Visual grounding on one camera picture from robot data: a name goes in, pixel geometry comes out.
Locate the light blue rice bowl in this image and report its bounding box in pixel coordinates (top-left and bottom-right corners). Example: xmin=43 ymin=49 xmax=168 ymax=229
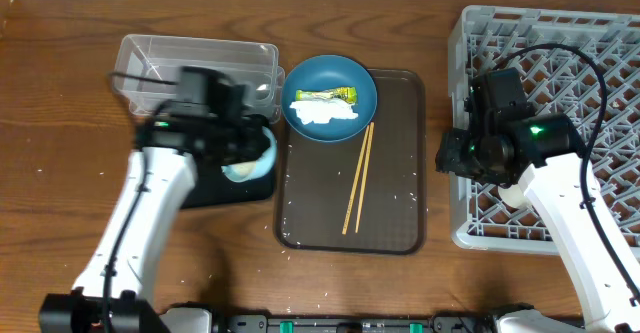
xmin=221 ymin=127 xmax=277 ymax=183

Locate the white paper cup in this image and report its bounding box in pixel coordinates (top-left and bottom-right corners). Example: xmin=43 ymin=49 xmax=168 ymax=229
xmin=498 ymin=185 xmax=530 ymax=209

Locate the white napkin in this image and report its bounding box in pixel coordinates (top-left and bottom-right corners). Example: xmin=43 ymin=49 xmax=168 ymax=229
xmin=290 ymin=98 xmax=358 ymax=125

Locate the dark blue plate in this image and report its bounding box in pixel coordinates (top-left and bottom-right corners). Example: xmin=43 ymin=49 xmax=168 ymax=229
xmin=281 ymin=55 xmax=378 ymax=143

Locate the green snack wrapper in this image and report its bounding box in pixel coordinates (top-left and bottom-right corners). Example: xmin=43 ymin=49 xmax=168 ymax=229
xmin=295 ymin=87 xmax=358 ymax=105

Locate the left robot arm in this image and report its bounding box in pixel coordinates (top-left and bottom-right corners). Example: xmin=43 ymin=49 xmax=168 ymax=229
xmin=38 ymin=66 xmax=273 ymax=332

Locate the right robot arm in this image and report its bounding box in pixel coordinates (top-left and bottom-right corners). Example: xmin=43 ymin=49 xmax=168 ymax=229
xmin=436 ymin=68 xmax=639 ymax=332

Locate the grey dishwasher rack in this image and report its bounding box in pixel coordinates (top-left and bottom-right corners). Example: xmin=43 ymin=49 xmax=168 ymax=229
xmin=448 ymin=5 xmax=639 ymax=255

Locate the black rectangular bin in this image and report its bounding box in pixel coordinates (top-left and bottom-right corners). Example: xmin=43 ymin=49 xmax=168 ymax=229
xmin=179 ymin=115 xmax=276 ymax=210

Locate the clear plastic bin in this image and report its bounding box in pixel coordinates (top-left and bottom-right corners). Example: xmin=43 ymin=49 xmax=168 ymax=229
xmin=113 ymin=34 xmax=285 ymax=124

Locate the brown serving tray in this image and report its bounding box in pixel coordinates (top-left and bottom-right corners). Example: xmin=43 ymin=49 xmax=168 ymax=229
xmin=274 ymin=69 xmax=427 ymax=255

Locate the right wooden chopstick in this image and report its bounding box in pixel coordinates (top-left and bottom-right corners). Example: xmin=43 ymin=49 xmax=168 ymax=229
xmin=355 ymin=122 xmax=375 ymax=233

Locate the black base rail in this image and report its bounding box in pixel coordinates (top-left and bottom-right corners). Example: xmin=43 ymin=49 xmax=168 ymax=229
xmin=225 ymin=315 xmax=496 ymax=333

